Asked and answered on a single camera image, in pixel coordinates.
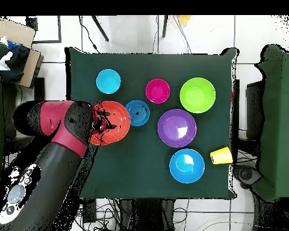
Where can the orange plastic bowl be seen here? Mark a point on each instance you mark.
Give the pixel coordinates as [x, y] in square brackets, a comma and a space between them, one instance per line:
[120, 120]

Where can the small dark blue bowl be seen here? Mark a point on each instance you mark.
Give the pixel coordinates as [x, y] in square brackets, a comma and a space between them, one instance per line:
[139, 113]

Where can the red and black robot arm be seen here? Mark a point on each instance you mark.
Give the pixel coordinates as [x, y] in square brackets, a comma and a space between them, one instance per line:
[53, 159]

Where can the small cyan plastic bowl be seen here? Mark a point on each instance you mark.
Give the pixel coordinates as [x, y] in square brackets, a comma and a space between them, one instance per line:
[108, 81]

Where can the pink plastic bowl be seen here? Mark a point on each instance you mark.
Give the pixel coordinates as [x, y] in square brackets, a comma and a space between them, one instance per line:
[158, 91]

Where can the dark green tablecloth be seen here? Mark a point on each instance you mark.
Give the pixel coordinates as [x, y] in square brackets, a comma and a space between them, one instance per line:
[135, 65]

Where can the purple plastic bowl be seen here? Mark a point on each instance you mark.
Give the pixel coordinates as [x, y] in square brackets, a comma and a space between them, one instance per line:
[177, 128]

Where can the black tripod leg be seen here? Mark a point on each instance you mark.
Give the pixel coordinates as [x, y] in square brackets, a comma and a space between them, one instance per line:
[100, 29]
[164, 26]

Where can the large blue plastic bowl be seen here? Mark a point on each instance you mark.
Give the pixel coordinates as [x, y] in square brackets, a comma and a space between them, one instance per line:
[187, 166]

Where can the large green plastic bowl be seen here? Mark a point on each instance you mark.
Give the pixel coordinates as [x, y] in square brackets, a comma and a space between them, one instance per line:
[197, 95]

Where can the blue and white cloth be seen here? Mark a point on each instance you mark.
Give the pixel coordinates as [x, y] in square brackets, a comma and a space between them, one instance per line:
[17, 60]

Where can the yellow plastic cup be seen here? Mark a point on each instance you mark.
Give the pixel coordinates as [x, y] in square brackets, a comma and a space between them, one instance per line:
[221, 155]

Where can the cardboard box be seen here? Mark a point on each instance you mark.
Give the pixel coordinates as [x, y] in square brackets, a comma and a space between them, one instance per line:
[12, 31]

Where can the small yellow object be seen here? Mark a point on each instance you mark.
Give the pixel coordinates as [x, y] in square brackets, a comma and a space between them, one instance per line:
[184, 19]

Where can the black equipment base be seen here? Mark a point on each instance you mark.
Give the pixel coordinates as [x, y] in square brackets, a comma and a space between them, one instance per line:
[245, 174]

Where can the black bench frame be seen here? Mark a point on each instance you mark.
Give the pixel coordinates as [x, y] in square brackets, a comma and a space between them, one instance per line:
[39, 89]
[254, 110]

